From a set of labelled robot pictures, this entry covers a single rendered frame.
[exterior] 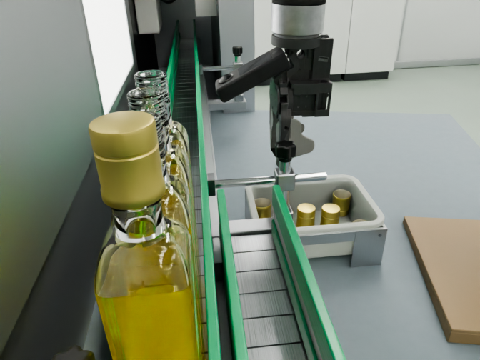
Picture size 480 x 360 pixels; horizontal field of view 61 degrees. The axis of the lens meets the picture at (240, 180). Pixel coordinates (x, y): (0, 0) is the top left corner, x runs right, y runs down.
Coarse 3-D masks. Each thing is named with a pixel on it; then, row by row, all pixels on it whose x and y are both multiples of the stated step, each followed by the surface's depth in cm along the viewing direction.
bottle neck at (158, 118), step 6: (156, 114) 28; (156, 120) 27; (156, 126) 27; (162, 126) 28; (162, 138) 28; (162, 144) 28; (162, 150) 28; (162, 156) 28; (162, 162) 28; (162, 168) 28; (168, 180) 29
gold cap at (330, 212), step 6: (324, 204) 77; (330, 204) 77; (324, 210) 75; (330, 210) 75; (336, 210) 75; (324, 216) 76; (330, 216) 75; (336, 216) 75; (324, 222) 76; (330, 222) 76; (336, 222) 76
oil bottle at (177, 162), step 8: (168, 152) 34; (176, 152) 34; (184, 152) 36; (168, 160) 33; (176, 160) 34; (184, 160) 35; (168, 168) 33; (176, 168) 33; (184, 168) 34; (184, 176) 34; (192, 200) 39; (192, 208) 37; (192, 216) 36; (200, 280) 45; (200, 288) 42; (200, 296) 41
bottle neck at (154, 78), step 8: (144, 72) 38; (152, 72) 38; (160, 72) 38; (136, 80) 36; (144, 80) 36; (152, 80) 36; (160, 80) 36; (160, 88) 37; (168, 88) 38; (168, 96) 38; (168, 104) 38; (168, 112) 38; (168, 120) 39
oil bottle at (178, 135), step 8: (168, 128) 39; (176, 128) 39; (184, 128) 41; (176, 136) 38; (184, 136) 39; (176, 144) 38; (184, 144) 39; (192, 184) 44; (192, 192) 42; (200, 272) 49
